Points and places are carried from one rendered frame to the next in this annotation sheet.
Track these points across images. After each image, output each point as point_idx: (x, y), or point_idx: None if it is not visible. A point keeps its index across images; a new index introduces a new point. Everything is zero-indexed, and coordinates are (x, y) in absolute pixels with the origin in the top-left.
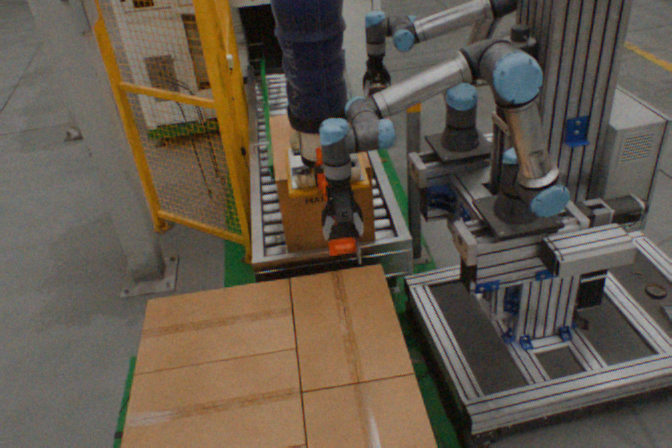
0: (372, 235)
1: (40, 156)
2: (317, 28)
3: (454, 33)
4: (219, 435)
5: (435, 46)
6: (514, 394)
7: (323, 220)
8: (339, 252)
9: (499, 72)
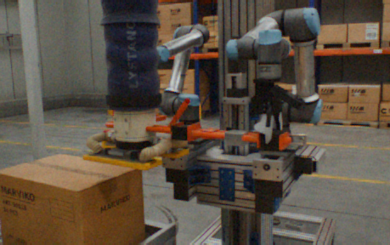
0: (144, 235)
1: None
2: (154, 14)
3: None
4: None
5: None
6: None
7: (270, 119)
8: (284, 146)
9: (309, 14)
